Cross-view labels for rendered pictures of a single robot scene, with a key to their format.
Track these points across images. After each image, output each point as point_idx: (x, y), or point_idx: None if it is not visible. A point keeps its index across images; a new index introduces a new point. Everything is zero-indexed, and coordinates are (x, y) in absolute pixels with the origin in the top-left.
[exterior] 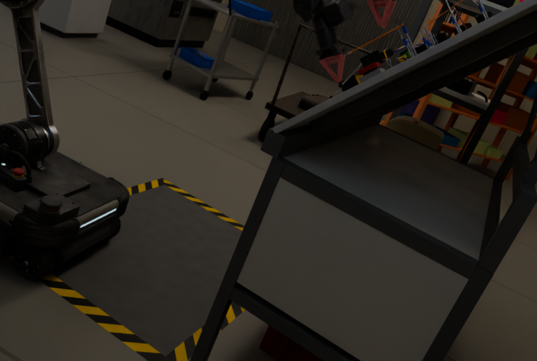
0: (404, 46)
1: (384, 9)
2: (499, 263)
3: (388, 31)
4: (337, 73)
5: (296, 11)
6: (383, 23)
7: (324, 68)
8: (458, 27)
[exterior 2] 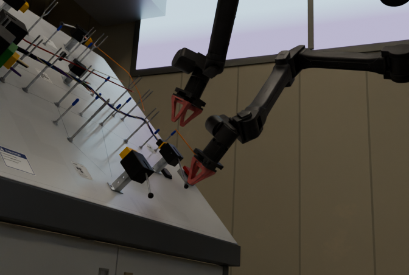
0: (151, 132)
1: (185, 114)
2: None
3: (182, 137)
4: (195, 176)
5: (255, 137)
6: (181, 124)
7: (207, 177)
8: (131, 111)
